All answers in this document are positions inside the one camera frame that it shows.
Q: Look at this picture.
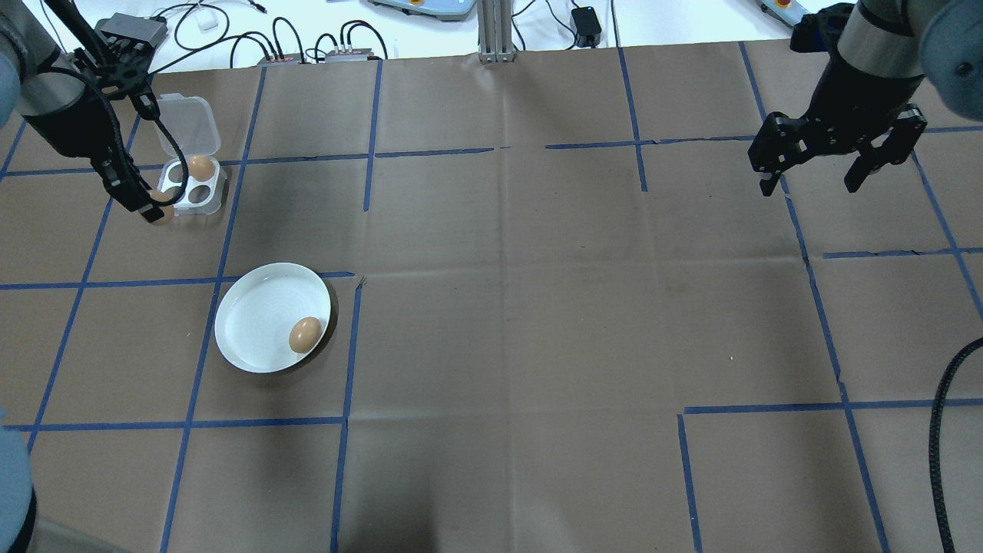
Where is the clear plastic egg box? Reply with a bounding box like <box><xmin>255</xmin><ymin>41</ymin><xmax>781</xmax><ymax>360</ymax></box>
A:
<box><xmin>154</xmin><ymin>94</ymin><xmax>229</xmax><ymax>217</ymax></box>

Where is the white round plate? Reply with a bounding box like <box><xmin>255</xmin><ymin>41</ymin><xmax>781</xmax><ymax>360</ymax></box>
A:
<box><xmin>214</xmin><ymin>263</ymin><xmax>333</xmax><ymax>375</ymax></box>

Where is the grey docking hub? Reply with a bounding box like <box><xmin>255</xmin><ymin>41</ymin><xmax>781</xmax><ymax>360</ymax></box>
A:
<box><xmin>94</xmin><ymin>12</ymin><xmax>170</xmax><ymax>48</ymax></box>

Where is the light blue teach pendant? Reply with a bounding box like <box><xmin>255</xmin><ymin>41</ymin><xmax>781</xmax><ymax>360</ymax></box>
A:
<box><xmin>367</xmin><ymin>0</ymin><xmax>478</xmax><ymax>22</ymax></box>
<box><xmin>755</xmin><ymin>0</ymin><xmax>807</xmax><ymax>25</ymax></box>

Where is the black power adapter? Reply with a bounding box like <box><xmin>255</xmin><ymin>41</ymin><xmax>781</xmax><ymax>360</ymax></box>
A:
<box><xmin>571</xmin><ymin>6</ymin><xmax>605</xmax><ymax>48</ymax></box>

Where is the black corrugated conduit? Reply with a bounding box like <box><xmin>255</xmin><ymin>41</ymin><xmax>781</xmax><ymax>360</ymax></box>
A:
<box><xmin>928</xmin><ymin>336</ymin><xmax>983</xmax><ymax>553</ymax></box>

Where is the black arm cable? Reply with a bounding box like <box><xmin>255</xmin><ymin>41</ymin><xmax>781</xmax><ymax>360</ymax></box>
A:
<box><xmin>134</xmin><ymin>92</ymin><xmax>190</xmax><ymax>208</ymax></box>

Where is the aluminium profile post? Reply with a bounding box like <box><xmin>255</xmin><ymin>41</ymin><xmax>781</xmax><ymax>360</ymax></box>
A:
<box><xmin>478</xmin><ymin>0</ymin><xmax>517</xmax><ymax>64</ymax></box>

